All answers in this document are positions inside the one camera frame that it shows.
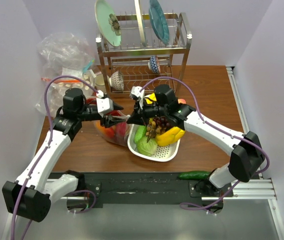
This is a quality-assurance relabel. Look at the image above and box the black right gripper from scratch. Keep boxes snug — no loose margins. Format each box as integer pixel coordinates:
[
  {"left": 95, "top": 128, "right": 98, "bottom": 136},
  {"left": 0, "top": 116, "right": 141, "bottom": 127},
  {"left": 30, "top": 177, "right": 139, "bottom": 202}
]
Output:
[{"left": 127, "top": 97, "right": 168, "bottom": 127}]

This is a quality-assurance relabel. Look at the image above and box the small red strawberry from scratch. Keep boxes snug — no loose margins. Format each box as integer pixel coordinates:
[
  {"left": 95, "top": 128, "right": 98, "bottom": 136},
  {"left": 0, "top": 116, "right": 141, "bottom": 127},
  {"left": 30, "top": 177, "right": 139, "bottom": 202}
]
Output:
[{"left": 115, "top": 122, "right": 128, "bottom": 140}]

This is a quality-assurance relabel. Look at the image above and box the orange red pepper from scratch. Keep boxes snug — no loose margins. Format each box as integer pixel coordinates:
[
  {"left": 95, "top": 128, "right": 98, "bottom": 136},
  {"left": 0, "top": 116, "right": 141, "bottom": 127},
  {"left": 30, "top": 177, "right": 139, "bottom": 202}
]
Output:
[{"left": 99, "top": 126, "right": 115, "bottom": 139}]

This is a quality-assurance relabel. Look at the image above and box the clear polka dot zip bag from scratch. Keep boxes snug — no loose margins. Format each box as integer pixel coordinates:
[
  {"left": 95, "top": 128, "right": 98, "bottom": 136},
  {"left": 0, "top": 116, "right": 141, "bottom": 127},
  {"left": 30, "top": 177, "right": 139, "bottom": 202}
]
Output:
[{"left": 94, "top": 110, "right": 132, "bottom": 147}]

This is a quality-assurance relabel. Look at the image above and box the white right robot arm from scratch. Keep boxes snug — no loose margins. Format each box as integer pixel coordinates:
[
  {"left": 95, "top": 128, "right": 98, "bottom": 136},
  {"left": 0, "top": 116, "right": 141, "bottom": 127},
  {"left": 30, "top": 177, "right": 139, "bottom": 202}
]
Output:
[{"left": 127, "top": 84, "right": 266, "bottom": 197}]

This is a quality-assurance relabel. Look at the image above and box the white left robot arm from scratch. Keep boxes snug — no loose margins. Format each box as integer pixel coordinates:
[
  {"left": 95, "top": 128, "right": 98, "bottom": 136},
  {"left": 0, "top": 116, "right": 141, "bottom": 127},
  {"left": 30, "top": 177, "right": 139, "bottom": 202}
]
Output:
[{"left": 2, "top": 88, "right": 125, "bottom": 223}]

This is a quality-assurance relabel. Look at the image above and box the purple grape bunch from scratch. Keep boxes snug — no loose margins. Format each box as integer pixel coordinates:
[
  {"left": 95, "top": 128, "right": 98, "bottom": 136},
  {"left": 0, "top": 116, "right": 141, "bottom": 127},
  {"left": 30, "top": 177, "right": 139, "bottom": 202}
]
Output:
[{"left": 153, "top": 117, "right": 172, "bottom": 131}]

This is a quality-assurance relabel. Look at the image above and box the small yellow banana bunch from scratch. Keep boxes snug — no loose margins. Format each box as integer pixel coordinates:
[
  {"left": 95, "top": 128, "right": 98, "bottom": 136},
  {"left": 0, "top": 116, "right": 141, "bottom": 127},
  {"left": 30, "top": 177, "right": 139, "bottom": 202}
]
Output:
[{"left": 144, "top": 93, "right": 157, "bottom": 105}]

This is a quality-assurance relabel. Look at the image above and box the green white cabbage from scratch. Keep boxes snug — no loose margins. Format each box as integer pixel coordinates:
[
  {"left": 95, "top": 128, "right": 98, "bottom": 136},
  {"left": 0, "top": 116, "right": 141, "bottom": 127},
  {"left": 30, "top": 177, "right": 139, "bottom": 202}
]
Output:
[{"left": 137, "top": 136, "right": 158, "bottom": 157}]

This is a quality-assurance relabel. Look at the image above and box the grey patterned bowl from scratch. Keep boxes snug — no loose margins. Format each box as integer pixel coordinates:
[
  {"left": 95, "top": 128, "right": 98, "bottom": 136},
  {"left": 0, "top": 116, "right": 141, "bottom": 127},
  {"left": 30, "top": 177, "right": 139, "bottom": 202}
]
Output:
[{"left": 108, "top": 71, "right": 124, "bottom": 91}]

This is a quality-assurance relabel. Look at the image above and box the cream ceramic cup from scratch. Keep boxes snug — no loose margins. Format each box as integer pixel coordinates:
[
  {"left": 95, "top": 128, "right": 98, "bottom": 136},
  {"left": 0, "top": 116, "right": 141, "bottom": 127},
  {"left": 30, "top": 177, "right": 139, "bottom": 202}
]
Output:
[{"left": 95, "top": 74, "right": 107, "bottom": 93}]

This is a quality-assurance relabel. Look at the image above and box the large yellow banana bunch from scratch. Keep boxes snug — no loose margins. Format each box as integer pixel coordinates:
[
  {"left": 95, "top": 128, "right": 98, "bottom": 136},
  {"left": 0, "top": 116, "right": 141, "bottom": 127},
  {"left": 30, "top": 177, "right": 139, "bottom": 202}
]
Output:
[{"left": 155, "top": 127, "right": 185, "bottom": 147}]

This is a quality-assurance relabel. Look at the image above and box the white perforated fruit tray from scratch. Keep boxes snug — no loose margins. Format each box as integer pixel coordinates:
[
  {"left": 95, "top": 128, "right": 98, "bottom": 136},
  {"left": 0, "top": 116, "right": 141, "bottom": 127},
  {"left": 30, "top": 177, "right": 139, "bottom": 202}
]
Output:
[{"left": 127, "top": 124, "right": 180, "bottom": 162}]

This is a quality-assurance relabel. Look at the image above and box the orange peach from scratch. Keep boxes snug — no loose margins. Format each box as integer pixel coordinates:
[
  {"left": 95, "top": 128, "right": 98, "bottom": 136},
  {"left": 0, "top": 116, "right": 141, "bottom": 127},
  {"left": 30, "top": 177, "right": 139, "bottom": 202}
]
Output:
[{"left": 178, "top": 99, "right": 186, "bottom": 104}]

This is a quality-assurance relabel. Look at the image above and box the steel dish rack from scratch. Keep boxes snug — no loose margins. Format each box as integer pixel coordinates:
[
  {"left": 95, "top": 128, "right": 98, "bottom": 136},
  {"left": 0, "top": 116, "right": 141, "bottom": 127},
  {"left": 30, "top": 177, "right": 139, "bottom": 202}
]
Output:
[{"left": 95, "top": 12, "right": 193, "bottom": 94}]

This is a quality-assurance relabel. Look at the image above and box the pile of clear plastic bags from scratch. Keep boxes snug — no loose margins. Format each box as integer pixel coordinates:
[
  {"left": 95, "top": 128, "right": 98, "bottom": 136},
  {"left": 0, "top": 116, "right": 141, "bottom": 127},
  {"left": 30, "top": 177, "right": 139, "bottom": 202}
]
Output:
[{"left": 37, "top": 32, "right": 98, "bottom": 116}]

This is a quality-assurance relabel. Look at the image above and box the green cucumber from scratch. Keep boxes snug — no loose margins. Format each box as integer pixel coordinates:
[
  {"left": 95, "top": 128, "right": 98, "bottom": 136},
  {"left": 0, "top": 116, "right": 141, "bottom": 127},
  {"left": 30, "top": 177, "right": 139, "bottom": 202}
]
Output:
[{"left": 178, "top": 170, "right": 210, "bottom": 180}]

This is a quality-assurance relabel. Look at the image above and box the mint green flower plate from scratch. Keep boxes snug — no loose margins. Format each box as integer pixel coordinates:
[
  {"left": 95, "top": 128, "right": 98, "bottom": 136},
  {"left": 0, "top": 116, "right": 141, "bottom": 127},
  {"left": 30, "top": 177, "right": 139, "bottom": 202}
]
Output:
[{"left": 95, "top": 0, "right": 121, "bottom": 47}]

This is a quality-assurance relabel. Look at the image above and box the teal blue plate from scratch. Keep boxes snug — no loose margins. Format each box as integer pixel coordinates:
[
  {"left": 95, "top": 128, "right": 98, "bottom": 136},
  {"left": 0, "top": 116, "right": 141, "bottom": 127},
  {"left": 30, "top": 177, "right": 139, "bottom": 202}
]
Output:
[{"left": 149, "top": 0, "right": 170, "bottom": 46}]

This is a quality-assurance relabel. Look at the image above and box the beige rimmed plate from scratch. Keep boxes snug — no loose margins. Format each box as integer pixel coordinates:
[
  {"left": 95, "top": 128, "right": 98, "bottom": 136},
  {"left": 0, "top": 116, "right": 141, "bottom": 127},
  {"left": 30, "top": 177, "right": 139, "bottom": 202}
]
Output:
[{"left": 134, "top": 0, "right": 146, "bottom": 47}]

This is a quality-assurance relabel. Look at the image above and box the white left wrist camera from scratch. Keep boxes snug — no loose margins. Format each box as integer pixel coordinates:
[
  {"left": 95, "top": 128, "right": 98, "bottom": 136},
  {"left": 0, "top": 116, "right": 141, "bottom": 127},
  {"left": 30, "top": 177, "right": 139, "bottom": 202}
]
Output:
[{"left": 96, "top": 90, "right": 114, "bottom": 117}]

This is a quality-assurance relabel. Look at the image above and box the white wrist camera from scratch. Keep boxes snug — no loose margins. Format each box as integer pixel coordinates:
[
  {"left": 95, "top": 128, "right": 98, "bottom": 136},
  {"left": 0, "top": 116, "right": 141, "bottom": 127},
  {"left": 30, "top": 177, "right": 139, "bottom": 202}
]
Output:
[
  {"left": 129, "top": 86, "right": 144, "bottom": 108},
  {"left": 96, "top": 90, "right": 114, "bottom": 117}
]

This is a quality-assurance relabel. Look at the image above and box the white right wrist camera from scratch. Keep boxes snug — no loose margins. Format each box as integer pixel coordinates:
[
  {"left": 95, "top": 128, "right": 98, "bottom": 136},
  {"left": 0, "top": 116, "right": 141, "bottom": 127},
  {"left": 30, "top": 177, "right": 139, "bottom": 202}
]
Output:
[{"left": 129, "top": 86, "right": 144, "bottom": 108}]

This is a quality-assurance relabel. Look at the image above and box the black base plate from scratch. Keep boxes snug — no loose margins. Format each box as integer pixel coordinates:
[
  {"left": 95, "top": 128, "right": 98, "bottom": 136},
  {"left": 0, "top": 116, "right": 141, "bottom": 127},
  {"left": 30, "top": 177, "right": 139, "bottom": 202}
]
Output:
[{"left": 56, "top": 172, "right": 235, "bottom": 209}]

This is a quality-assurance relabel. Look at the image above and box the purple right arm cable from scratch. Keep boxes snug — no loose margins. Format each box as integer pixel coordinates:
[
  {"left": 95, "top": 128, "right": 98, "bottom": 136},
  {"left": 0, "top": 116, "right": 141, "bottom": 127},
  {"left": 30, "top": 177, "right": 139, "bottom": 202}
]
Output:
[{"left": 140, "top": 76, "right": 270, "bottom": 211}]

